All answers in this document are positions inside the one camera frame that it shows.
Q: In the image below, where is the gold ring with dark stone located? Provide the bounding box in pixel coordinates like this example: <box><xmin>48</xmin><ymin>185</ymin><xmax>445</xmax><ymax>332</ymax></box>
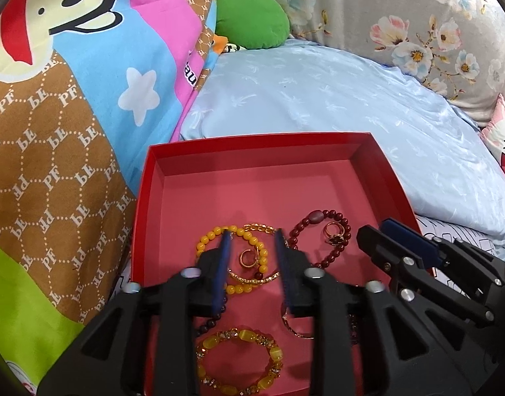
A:
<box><xmin>323</xmin><ymin>222</ymin><xmax>347</xmax><ymax>246</ymax></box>

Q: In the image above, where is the pink cartoon cushion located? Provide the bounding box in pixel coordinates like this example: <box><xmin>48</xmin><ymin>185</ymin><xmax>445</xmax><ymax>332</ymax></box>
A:
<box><xmin>481</xmin><ymin>93</ymin><xmax>505</xmax><ymax>193</ymax></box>

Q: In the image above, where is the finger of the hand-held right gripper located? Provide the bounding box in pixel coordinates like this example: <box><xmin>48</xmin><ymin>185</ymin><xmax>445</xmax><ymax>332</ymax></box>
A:
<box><xmin>380</xmin><ymin>218</ymin><xmax>505</xmax><ymax>290</ymax></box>
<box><xmin>357</xmin><ymin>225</ymin><xmax>498</xmax><ymax>326</ymax></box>

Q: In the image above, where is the dark brown bead bracelet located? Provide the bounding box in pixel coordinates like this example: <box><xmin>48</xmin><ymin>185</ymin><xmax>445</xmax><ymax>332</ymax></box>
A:
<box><xmin>197</xmin><ymin>293</ymin><xmax>233</xmax><ymax>338</ymax></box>

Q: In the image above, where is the grey striped bedsheet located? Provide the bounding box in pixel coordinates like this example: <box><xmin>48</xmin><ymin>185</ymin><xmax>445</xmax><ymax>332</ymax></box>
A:
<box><xmin>415</xmin><ymin>214</ymin><xmax>463</xmax><ymax>242</ymax></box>

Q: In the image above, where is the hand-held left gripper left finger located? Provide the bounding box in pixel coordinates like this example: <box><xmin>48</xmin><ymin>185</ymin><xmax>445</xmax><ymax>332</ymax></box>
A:
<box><xmin>37</xmin><ymin>230</ymin><xmax>233</xmax><ymax>396</ymax></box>

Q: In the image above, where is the orange bead bracelet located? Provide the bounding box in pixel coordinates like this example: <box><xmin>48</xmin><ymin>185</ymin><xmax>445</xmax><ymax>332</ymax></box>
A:
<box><xmin>196</xmin><ymin>225</ymin><xmax>270</xmax><ymax>296</ymax></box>

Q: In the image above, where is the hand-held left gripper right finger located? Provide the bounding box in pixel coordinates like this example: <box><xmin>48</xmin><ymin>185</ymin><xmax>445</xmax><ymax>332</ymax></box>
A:
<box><xmin>275</xmin><ymin>228</ymin><xmax>471</xmax><ymax>396</ymax></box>

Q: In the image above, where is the yellow crystal bead bracelet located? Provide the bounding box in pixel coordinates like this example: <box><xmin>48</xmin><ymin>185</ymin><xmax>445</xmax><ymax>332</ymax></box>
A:
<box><xmin>195</xmin><ymin>328</ymin><xmax>284</xmax><ymax>396</ymax></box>

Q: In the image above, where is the light blue pillow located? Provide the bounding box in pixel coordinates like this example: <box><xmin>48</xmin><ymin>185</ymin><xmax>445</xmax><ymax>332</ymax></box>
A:
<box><xmin>179</xmin><ymin>39</ymin><xmax>505</xmax><ymax>265</ymax></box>

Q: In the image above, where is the floral grey pillow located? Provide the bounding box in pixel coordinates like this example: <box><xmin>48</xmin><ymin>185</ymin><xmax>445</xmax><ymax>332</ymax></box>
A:
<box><xmin>217</xmin><ymin>0</ymin><xmax>505</xmax><ymax>128</ymax></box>

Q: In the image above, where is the dark red bead bracelet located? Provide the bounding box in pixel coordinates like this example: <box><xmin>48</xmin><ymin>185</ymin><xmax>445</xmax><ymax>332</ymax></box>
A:
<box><xmin>287</xmin><ymin>210</ymin><xmax>352</xmax><ymax>270</ymax></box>

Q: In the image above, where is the green plush cushion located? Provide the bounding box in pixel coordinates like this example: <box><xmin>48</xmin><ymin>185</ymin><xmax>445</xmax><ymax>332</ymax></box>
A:
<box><xmin>214</xmin><ymin>0</ymin><xmax>290</xmax><ymax>50</ymax></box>

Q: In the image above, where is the small gold ring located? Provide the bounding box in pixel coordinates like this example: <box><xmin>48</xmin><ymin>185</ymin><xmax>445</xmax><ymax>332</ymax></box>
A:
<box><xmin>238</xmin><ymin>249</ymin><xmax>264</xmax><ymax>269</ymax></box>

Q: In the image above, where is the gold chain bangle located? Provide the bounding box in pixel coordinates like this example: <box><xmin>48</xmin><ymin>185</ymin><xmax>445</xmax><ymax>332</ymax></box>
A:
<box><xmin>227</xmin><ymin>223</ymin><xmax>283</xmax><ymax>285</ymax></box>

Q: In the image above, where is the plain gold bangle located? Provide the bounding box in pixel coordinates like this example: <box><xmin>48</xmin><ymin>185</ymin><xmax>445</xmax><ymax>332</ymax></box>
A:
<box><xmin>281</xmin><ymin>301</ymin><xmax>318</xmax><ymax>340</ymax></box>

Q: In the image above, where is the orange striped plush toy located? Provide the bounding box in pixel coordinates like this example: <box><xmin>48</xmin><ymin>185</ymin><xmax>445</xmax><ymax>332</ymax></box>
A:
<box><xmin>211</xmin><ymin>34</ymin><xmax>245</xmax><ymax>54</ymax></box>

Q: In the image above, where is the red cardboard box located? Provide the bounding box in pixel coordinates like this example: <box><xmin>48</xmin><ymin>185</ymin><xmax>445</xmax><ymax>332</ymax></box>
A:
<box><xmin>130</xmin><ymin>132</ymin><xmax>436</xmax><ymax>396</ymax></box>

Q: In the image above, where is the colourful cartoon quilt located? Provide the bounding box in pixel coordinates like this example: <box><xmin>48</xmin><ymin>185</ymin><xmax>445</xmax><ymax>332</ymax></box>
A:
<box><xmin>0</xmin><ymin>0</ymin><xmax>221</xmax><ymax>396</ymax></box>

